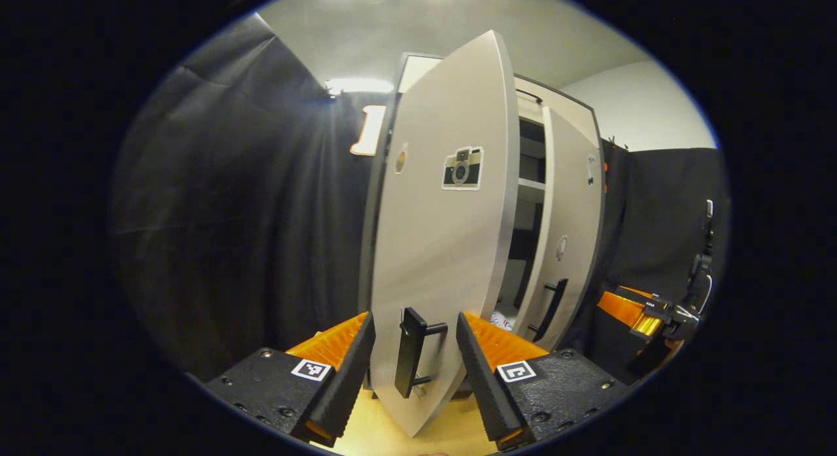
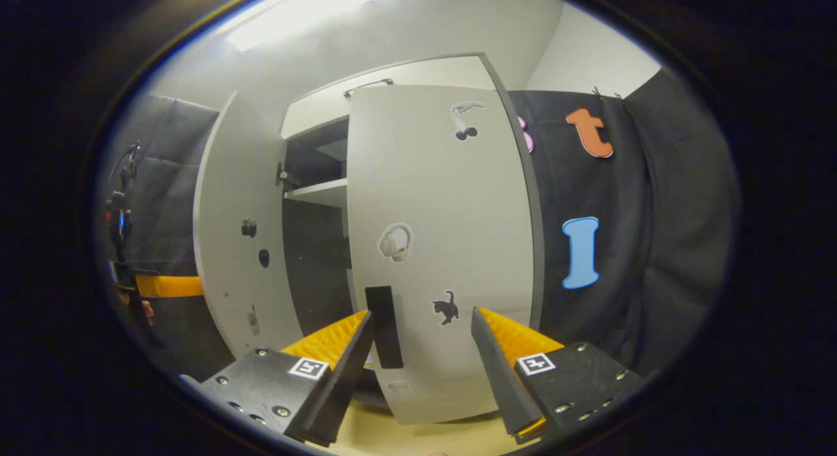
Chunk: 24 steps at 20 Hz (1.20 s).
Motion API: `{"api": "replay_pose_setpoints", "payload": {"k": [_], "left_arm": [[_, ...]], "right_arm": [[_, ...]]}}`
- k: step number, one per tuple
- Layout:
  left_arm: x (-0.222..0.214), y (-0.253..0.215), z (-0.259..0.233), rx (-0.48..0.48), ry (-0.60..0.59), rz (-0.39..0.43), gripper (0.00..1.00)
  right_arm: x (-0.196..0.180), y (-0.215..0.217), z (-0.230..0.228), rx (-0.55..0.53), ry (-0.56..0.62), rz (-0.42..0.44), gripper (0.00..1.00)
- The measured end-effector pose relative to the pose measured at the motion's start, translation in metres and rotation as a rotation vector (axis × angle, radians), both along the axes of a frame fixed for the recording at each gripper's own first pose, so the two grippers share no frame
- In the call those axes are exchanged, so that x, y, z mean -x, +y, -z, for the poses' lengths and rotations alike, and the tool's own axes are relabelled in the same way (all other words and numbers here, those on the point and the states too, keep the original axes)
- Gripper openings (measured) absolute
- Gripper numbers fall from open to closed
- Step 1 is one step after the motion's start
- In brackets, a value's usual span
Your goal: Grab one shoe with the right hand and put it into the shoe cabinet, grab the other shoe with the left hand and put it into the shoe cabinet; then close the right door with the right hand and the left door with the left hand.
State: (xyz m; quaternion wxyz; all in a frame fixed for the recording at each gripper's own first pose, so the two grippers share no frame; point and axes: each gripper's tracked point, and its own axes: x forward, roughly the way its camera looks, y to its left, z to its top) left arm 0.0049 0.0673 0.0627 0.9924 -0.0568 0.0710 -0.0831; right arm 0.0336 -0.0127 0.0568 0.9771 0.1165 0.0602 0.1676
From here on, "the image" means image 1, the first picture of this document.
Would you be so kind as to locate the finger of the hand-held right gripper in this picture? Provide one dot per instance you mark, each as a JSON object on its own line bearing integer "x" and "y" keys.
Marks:
{"x": 621, "y": 309}

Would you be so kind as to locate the white shoe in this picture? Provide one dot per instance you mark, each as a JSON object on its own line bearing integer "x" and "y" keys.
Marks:
{"x": 502, "y": 321}

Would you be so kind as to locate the white cabinet shelf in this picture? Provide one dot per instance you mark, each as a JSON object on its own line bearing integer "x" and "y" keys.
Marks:
{"x": 531, "y": 184}

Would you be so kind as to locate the white cabinet door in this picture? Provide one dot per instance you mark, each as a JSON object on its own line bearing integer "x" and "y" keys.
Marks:
{"x": 572, "y": 194}
{"x": 431, "y": 260}

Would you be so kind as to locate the white shoe cabinet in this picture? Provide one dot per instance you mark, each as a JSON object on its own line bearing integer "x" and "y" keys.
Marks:
{"x": 526, "y": 214}

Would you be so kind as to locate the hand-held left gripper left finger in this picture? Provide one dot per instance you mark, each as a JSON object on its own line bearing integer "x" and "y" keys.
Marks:
{"x": 346, "y": 384}

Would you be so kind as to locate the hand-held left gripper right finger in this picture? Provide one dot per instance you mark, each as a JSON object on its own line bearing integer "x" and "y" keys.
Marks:
{"x": 480, "y": 384}

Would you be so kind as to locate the white cabinet drawer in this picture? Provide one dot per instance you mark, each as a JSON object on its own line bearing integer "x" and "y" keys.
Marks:
{"x": 562, "y": 109}

